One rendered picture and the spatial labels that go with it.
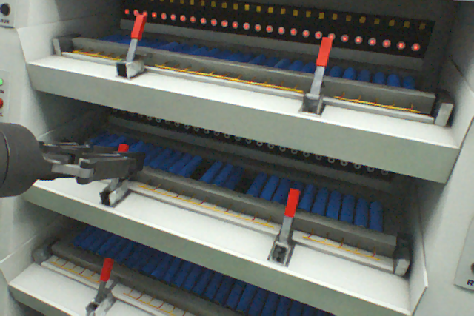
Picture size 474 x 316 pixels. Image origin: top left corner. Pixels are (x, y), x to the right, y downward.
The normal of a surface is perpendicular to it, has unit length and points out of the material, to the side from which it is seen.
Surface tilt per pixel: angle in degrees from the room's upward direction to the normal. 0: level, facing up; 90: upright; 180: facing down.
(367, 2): 90
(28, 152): 66
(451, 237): 90
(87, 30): 90
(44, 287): 23
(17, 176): 100
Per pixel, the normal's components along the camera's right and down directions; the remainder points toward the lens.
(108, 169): 0.95, 0.22
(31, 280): 0.04, -0.87
